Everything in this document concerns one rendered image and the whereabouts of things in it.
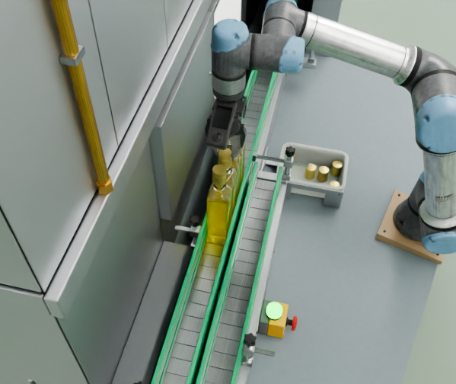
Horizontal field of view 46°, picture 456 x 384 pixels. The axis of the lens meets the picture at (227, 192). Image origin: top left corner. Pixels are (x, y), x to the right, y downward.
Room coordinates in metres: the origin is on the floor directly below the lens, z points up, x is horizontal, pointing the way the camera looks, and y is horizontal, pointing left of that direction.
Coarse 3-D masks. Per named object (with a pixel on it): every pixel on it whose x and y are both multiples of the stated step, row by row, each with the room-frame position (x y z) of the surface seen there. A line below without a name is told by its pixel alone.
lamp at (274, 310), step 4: (268, 304) 0.68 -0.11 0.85; (272, 304) 0.68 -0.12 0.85; (276, 304) 0.68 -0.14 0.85; (268, 308) 0.67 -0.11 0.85; (272, 308) 0.67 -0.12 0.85; (276, 308) 0.67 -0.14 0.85; (280, 308) 0.67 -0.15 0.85; (268, 312) 0.66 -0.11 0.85; (272, 312) 0.65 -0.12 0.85; (276, 312) 0.65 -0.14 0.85; (280, 312) 0.66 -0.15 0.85; (268, 316) 0.65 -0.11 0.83; (272, 316) 0.65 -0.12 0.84; (276, 316) 0.65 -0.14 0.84; (280, 316) 0.65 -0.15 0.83
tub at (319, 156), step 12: (288, 144) 1.29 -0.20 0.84; (300, 144) 1.29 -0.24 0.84; (300, 156) 1.27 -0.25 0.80; (312, 156) 1.27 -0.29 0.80; (324, 156) 1.26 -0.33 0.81; (336, 156) 1.25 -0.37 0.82; (348, 156) 1.24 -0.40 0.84; (300, 168) 1.24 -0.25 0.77; (300, 180) 1.19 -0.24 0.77; (312, 180) 1.19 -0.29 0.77; (336, 180) 1.19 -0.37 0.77
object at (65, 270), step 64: (0, 0) 0.52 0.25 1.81; (128, 0) 0.84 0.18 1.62; (192, 0) 1.24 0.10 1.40; (256, 0) 2.24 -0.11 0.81; (0, 64) 0.48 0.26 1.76; (128, 64) 0.81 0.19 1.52; (0, 128) 0.45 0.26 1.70; (64, 128) 0.56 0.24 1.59; (128, 128) 0.77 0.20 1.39; (0, 192) 0.41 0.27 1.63; (64, 192) 0.52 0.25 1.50; (128, 192) 0.71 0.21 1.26; (192, 192) 1.14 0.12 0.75; (0, 256) 0.40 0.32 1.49; (64, 256) 0.47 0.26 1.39; (128, 256) 0.65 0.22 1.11; (0, 320) 0.42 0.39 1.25; (64, 320) 0.41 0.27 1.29; (128, 320) 0.59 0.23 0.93
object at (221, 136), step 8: (216, 104) 0.92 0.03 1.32; (224, 104) 0.92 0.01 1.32; (232, 104) 0.92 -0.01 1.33; (216, 112) 0.91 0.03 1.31; (224, 112) 0.91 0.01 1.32; (232, 112) 0.91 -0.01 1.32; (216, 120) 0.89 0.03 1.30; (224, 120) 0.89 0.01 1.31; (232, 120) 0.90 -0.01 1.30; (216, 128) 0.88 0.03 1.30; (224, 128) 0.88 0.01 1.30; (208, 136) 0.86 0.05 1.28; (216, 136) 0.85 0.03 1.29; (224, 136) 0.86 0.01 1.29; (208, 144) 0.85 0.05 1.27; (216, 144) 0.84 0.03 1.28; (224, 144) 0.84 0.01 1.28
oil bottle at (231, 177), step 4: (232, 168) 0.94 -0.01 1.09; (232, 172) 0.93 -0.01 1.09; (236, 172) 0.94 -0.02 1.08; (228, 176) 0.92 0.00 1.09; (232, 176) 0.92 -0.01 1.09; (236, 176) 0.94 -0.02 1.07; (228, 180) 0.91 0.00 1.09; (232, 180) 0.91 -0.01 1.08; (236, 180) 0.94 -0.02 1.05; (228, 184) 0.90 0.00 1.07; (232, 184) 0.90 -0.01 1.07; (236, 184) 0.94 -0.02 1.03; (232, 188) 0.90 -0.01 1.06; (236, 188) 0.94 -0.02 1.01; (232, 192) 0.90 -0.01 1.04; (232, 196) 0.90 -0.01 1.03; (232, 200) 0.90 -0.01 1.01; (232, 204) 0.90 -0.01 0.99; (232, 208) 0.90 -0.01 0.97; (232, 212) 0.91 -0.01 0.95
